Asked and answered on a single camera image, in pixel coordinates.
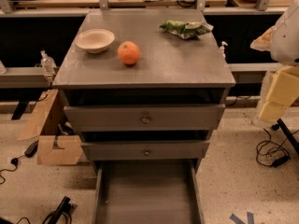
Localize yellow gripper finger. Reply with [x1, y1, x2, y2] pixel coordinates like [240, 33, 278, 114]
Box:
[257, 65, 299, 124]

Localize orange fruit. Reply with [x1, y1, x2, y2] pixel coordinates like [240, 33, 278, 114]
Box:
[118, 41, 140, 65]

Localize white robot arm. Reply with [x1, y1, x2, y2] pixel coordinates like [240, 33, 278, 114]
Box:
[250, 0, 299, 128]

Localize grey drawer cabinet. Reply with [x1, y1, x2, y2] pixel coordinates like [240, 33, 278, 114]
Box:
[51, 8, 236, 173]

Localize grey middle drawer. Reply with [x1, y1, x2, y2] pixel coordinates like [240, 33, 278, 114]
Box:
[81, 141, 209, 161]

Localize grey top drawer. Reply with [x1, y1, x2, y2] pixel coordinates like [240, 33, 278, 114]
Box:
[64, 105, 225, 133]

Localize grey open bottom drawer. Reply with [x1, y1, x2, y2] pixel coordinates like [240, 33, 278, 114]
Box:
[92, 160, 204, 224]

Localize black stand leg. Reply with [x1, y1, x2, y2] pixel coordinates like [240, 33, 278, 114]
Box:
[272, 119, 299, 155]

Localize black power adapter right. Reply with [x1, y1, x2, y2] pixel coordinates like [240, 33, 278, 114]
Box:
[271, 155, 290, 168]

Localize black power adapter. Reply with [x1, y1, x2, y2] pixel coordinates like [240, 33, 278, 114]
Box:
[24, 141, 38, 158]
[271, 155, 290, 168]

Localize white pump bottle right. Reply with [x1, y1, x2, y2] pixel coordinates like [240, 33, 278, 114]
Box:
[219, 41, 228, 59]

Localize green chip bag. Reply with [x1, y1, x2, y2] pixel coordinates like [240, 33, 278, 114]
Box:
[160, 20, 213, 40]

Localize white ceramic bowl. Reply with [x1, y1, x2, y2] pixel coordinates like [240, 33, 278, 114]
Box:
[75, 29, 115, 54]

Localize wooden board piece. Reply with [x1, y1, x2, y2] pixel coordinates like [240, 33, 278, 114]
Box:
[37, 135, 83, 165]

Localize clear sanitizer bottle left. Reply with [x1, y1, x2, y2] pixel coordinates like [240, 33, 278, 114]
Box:
[40, 50, 56, 75]

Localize black device on floor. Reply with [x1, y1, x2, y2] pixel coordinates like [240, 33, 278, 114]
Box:
[42, 196, 74, 224]

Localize black power adapter left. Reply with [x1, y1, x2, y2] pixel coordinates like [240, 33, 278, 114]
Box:
[24, 141, 38, 158]

